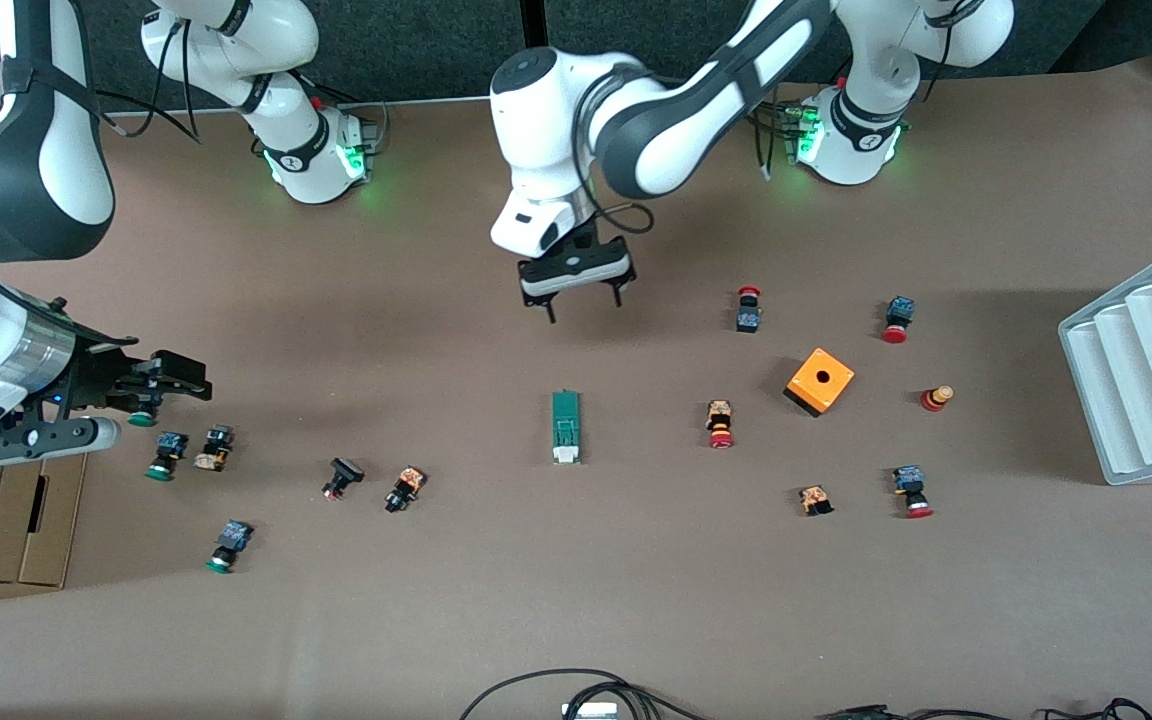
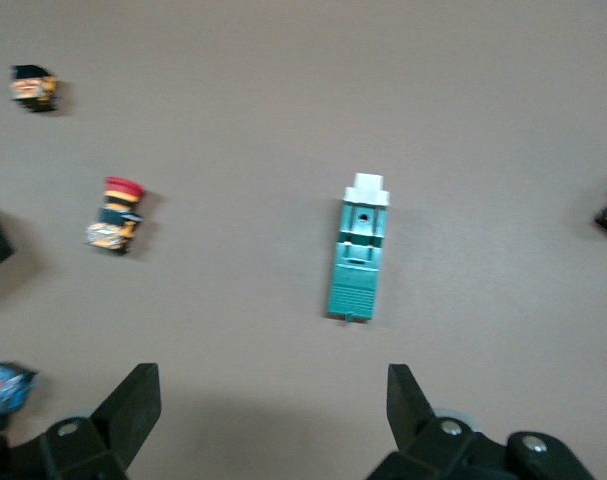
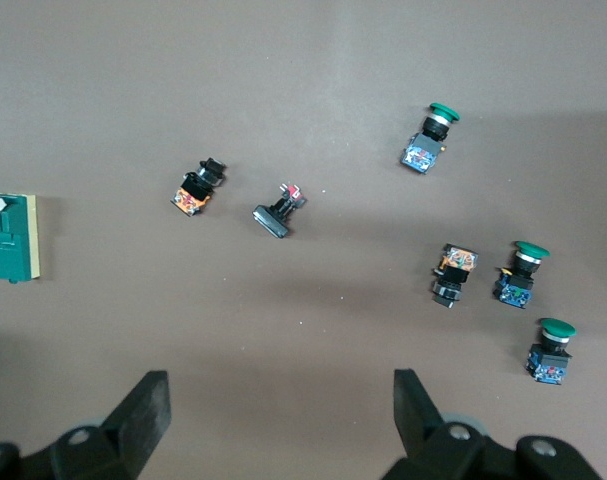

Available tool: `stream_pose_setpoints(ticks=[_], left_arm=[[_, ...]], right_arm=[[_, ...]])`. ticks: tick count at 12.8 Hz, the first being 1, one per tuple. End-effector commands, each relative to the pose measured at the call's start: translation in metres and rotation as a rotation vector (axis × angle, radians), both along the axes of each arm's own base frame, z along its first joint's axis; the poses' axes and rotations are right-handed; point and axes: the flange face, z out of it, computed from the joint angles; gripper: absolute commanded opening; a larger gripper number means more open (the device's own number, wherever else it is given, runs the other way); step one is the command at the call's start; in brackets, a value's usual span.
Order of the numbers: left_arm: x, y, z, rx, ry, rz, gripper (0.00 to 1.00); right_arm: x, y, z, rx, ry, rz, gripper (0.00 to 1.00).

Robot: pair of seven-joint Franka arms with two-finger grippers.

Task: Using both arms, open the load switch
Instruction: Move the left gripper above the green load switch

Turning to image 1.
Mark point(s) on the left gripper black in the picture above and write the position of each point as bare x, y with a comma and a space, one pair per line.
584, 238

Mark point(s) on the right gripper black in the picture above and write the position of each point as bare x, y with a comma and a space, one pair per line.
94, 379

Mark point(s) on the green load switch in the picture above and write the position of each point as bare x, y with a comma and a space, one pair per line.
566, 425

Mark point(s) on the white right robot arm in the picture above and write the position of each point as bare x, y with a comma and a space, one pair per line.
314, 175

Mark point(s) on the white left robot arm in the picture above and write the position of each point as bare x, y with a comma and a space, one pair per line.
536, 150

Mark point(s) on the beige black contact block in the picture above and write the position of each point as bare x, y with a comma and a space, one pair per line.
215, 447

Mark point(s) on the red button black block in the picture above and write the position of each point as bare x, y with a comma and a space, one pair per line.
748, 318

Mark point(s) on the red button orange block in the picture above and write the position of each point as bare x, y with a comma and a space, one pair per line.
719, 415

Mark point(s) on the black button red contact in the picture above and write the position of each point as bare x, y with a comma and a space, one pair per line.
344, 471

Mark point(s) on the brown cardboard divider box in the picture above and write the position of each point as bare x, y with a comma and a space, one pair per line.
11, 540

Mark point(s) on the black orange push button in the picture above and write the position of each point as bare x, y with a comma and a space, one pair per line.
406, 485

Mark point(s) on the brown paper table cover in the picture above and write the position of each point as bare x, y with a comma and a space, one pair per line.
576, 580

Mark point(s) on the orange black contact block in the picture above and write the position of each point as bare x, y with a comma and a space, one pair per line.
815, 498

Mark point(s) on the red button blue block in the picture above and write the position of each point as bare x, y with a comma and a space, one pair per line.
900, 310
908, 482

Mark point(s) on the red yellow button head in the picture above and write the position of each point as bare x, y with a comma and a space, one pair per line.
934, 399

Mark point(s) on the white plug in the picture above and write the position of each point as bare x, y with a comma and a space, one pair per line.
588, 711

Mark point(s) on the grey ridged plastic tray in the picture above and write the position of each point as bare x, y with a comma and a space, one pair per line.
1146, 400

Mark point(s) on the green push button switch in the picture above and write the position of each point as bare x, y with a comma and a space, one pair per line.
142, 419
169, 447
232, 538

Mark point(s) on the orange push button enclosure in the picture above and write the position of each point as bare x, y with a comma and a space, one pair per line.
806, 385

